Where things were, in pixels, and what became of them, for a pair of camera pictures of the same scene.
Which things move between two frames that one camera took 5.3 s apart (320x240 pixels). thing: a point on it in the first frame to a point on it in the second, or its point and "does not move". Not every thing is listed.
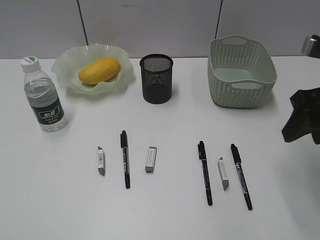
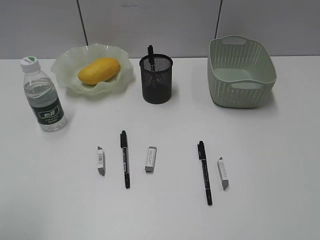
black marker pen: (237, 160) to (151, 58)
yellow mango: (101, 70) does not move
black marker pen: (202, 153) does not move
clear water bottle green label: (42, 91) does not move
